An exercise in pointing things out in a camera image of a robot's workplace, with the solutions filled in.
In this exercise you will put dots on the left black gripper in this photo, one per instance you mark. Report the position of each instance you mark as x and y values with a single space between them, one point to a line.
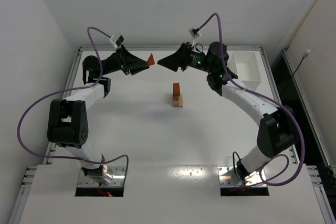
123 60

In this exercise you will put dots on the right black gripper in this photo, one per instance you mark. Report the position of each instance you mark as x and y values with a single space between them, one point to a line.
185 57

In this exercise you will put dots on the red-brown wedge block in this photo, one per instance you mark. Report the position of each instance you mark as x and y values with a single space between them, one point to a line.
150 61

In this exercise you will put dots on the red-brown arch block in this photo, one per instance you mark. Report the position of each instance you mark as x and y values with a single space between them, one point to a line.
176 89

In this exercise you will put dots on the long light wood plank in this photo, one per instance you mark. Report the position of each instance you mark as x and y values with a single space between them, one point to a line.
176 103

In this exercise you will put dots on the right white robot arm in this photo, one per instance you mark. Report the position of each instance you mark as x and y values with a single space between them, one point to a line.
277 127

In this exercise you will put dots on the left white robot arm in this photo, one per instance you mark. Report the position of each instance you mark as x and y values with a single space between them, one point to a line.
68 123

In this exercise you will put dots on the white open box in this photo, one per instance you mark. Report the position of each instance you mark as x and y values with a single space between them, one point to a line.
244 64

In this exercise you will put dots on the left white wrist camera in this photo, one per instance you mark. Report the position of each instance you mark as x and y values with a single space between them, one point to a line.
116 40

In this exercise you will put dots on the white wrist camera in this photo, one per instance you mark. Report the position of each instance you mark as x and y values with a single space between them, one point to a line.
196 34
116 40

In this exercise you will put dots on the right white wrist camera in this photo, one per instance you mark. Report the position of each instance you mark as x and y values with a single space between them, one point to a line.
196 34

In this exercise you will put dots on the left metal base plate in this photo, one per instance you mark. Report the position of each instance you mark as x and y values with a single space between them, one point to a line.
113 178

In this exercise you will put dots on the metal base plate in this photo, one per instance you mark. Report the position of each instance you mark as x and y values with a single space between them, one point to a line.
227 179
113 178

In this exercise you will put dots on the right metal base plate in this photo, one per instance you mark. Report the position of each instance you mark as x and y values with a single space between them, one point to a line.
227 179

